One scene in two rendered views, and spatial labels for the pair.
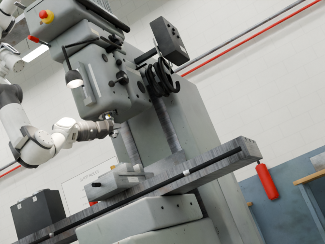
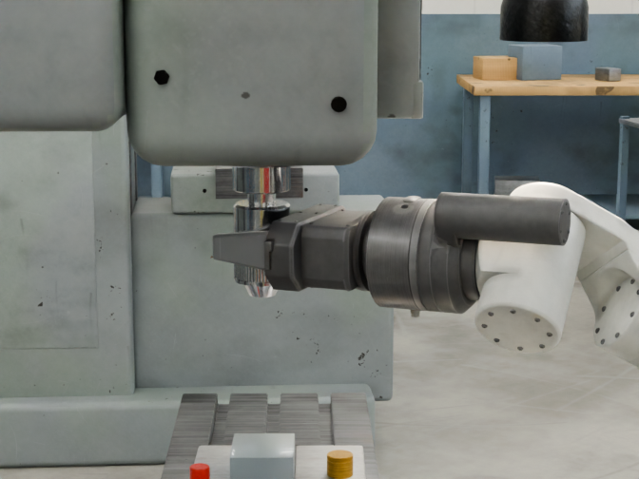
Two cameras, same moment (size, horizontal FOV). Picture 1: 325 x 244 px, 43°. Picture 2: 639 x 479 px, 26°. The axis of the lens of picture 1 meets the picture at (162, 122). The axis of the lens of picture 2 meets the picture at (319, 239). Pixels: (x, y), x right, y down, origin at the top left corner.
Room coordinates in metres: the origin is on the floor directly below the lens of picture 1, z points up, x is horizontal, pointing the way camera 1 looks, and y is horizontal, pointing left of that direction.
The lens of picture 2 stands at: (2.15, 1.29, 1.46)
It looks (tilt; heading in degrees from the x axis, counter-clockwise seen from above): 11 degrees down; 249
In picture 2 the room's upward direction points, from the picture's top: straight up
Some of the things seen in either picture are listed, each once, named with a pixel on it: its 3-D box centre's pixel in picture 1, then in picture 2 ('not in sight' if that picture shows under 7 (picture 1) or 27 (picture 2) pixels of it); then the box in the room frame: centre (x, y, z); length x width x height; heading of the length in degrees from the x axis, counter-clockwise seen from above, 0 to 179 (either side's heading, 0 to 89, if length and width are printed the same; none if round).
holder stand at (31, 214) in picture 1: (38, 214); not in sight; (2.00, 0.73, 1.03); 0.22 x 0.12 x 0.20; 71
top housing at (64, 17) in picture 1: (77, 25); not in sight; (1.79, 0.22, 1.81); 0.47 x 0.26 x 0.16; 160
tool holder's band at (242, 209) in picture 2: not in sight; (261, 208); (1.78, 0.23, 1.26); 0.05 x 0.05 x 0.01
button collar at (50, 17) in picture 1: (47, 16); not in sight; (1.56, 0.31, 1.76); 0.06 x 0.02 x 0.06; 70
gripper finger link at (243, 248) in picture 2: not in sight; (245, 250); (1.80, 0.25, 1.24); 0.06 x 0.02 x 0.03; 134
